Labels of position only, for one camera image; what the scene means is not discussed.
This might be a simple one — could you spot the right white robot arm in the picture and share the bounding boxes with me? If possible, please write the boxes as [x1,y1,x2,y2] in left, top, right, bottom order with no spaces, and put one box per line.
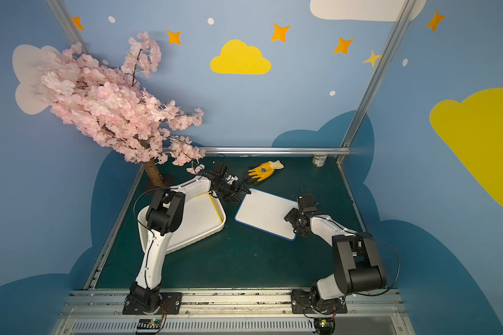
[284,194,400,315]

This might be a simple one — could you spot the right aluminium frame post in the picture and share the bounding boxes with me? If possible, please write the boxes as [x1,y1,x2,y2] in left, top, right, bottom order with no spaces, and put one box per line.
[336,0,419,168]

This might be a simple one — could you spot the left green circuit board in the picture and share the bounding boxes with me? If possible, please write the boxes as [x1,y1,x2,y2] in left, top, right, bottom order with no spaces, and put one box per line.
[135,318,162,335]

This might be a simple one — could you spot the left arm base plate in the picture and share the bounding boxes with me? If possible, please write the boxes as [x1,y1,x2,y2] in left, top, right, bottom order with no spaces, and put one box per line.
[122,292,182,315]

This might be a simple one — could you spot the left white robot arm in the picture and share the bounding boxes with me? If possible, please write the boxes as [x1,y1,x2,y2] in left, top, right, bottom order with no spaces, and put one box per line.
[122,163,251,316]

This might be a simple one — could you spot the right green circuit board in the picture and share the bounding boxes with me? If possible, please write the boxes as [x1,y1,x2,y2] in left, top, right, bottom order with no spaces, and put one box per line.
[313,318,335,335]

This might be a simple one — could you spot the yellow black work glove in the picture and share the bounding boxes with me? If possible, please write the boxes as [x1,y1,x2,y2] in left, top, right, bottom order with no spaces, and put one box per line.
[243,160,284,185]

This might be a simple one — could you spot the aluminium front rail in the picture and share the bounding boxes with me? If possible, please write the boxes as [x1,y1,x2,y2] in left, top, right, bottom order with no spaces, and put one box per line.
[52,288,415,334]

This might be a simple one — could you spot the horizontal aluminium back bar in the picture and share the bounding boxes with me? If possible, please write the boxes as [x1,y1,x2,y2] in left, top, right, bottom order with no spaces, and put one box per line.
[200,147,351,156]

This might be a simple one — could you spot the blue-edged whiteboard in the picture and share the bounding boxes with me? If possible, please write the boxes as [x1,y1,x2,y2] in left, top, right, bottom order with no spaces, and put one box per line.
[235,189,297,241]

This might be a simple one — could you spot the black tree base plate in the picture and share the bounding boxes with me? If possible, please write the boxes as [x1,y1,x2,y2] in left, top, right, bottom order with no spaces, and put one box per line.
[142,173,176,192]

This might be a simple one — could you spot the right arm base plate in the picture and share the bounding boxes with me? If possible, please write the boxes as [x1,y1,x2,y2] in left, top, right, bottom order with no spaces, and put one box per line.
[290,289,347,315]

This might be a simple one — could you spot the green circuit board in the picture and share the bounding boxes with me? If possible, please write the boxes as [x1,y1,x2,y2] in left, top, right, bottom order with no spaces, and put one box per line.
[135,318,162,335]
[313,318,335,335]

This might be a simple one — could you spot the left aluminium frame post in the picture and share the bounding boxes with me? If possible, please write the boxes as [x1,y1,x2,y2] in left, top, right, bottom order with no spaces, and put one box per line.
[46,0,91,54]

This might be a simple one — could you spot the white plastic storage box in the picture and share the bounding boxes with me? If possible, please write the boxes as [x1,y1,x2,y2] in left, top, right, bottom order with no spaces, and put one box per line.
[137,190,227,255]

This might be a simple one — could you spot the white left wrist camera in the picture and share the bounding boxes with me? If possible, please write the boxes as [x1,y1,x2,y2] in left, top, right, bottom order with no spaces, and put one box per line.
[225,174,239,185]

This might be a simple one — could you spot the aluminium frame post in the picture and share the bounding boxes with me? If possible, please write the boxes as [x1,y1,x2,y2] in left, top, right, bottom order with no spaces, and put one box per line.
[336,0,419,168]
[46,0,91,54]

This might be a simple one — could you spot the pink cherry blossom tree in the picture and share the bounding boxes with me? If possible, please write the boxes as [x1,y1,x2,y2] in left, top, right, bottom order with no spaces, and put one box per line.
[39,32,205,186]

